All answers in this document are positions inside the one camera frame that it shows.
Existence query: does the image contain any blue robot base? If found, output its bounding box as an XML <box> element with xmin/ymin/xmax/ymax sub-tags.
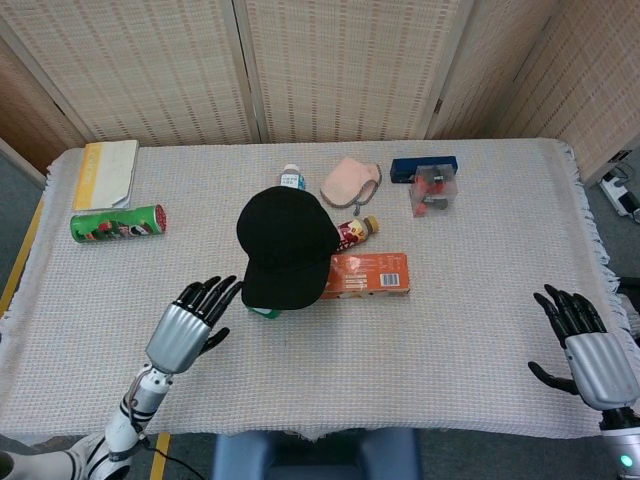
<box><xmin>209</xmin><ymin>428</ymin><xmax>424</xmax><ymax>480</ymax></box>

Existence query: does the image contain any black baseball cap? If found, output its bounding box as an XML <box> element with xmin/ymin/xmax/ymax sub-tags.
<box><xmin>235</xmin><ymin>187</ymin><xmax>340</xmax><ymax>310</ymax></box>

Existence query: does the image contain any black cable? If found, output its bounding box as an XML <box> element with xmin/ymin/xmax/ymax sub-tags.
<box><xmin>144</xmin><ymin>439</ymin><xmax>206</xmax><ymax>480</ymax></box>

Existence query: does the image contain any woven folding screen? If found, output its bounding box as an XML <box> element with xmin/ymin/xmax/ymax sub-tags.
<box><xmin>0</xmin><ymin>0</ymin><xmax>640</xmax><ymax>186</ymax></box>

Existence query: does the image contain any white power strip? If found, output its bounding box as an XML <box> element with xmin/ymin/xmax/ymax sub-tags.
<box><xmin>599</xmin><ymin>169</ymin><xmax>640</xmax><ymax>221</ymax></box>

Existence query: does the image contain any pink cloth pouch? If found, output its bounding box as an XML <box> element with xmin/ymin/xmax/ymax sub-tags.
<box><xmin>319</xmin><ymin>156</ymin><xmax>384</xmax><ymax>217</ymax></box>

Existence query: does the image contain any green Pringles can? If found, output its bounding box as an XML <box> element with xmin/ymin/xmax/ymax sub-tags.
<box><xmin>69</xmin><ymin>203</ymin><xmax>169</xmax><ymax>245</ymax></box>

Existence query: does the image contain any red yellow drink bottle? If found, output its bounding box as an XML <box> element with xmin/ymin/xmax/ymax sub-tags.
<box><xmin>335</xmin><ymin>214</ymin><xmax>382</xmax><ymax>256</ymax></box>

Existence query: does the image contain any dark blue box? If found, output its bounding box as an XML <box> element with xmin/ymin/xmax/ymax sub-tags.
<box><xmin>389</xmin><ymin>155</ymin><xmax>459</xmax><ymax>185</ymax></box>

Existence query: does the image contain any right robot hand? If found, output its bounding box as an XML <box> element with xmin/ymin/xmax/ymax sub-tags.
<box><xmin>527</xmin><ymin>283</ymin><xmax>640</xmax><ymax>412</ymax></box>

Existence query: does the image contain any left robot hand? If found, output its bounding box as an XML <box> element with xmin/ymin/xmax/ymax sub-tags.
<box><xmin>144</xmin><ymin>274</ymin><xmax>245</xmax><ymax>376</ymax></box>

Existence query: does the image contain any clear plastic box with toys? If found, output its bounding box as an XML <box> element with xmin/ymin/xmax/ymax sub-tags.
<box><xmin>407</xmin><ymin>163</ymin><xmax>459</xmax><ymax>219</ymax></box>

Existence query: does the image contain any white capped water bottle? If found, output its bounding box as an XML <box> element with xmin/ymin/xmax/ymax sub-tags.
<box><xmin>277</xmin><ymin>163</ymin><xmax>307</xmax><ymax>192</ymax></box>

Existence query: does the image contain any orange biscuit box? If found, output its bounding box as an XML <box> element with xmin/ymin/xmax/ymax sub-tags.
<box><xmin>317</xmin><ymin>252</ymin><xmax>411</xmax><ymax>300</ymax></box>

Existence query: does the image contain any green tub with yellow lid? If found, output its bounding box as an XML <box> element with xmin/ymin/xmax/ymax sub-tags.
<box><xmin>245</xmin><ymin>303</ymin><xmax>282</xmax><ymax>321</ymax></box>

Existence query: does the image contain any white woven tablecloth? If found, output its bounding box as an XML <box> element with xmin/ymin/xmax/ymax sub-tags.
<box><xmin>0</xmin><ymin>137</ymin><xmax>626</xmax><ymax>444</ymax></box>

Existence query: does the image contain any yellow and white book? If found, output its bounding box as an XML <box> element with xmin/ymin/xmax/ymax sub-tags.
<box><xmin>71</xmin><ymin>139</ymin><xmax>140</xmax><ymax>212</ymax></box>

